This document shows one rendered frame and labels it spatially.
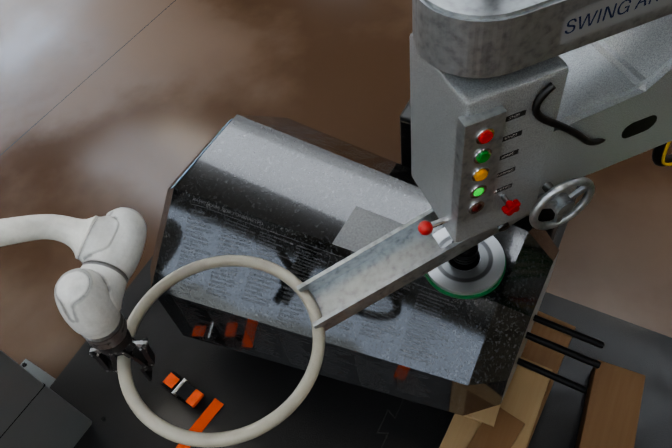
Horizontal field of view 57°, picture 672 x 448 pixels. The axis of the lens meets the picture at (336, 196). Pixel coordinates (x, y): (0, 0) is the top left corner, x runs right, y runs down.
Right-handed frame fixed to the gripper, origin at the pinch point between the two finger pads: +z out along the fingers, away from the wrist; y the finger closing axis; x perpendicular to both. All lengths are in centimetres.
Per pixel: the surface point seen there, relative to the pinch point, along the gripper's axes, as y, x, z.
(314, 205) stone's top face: 49, 44, -1
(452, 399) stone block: 80, -7, 29
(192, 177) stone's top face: 12, 63, 0
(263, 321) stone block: 29.4, 21.1, 21.5
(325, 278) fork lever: 49, 12, -11
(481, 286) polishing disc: 88, 8, -5
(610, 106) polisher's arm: 108, 12, -60
